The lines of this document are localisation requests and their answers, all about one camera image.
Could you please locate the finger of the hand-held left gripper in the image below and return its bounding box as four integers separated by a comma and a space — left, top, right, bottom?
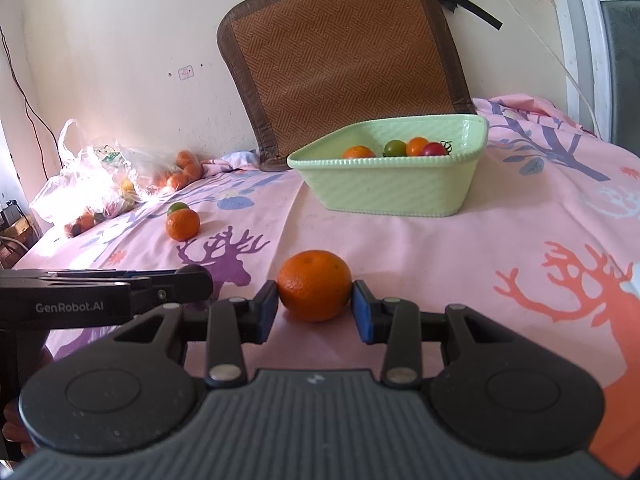
127, 265, 214, 307
115, 270, 177, 282

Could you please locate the white cable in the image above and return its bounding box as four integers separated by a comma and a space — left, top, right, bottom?
470, 0, 601, 136

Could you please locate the white window frame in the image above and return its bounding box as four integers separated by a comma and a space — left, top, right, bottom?
542, 0, 640, 157

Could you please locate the person's left hand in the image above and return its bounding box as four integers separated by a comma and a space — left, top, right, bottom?
1, 400, 36, 457

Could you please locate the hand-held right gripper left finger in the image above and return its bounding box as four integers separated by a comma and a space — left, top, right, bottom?
112, 280, 279, 386

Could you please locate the green plastic basin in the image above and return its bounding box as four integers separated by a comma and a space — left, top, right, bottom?
286, 114, 489, 218

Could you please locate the clear bag of mandarins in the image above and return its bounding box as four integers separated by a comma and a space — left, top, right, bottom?
150, 149, 205, 193

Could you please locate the brown box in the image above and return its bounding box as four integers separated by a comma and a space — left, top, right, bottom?
0, 200, 43, 268

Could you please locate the clear plastic bag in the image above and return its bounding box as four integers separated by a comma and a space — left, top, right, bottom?
29, 119, 166, 236

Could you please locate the black wall cable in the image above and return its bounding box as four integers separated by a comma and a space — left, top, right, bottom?
0, 25, 66, 171

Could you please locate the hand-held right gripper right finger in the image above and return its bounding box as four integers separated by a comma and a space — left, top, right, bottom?
351, 280, 523, 386

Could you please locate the brown woven mat cushion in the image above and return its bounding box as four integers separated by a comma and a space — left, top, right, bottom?
216, 0, 476, 173

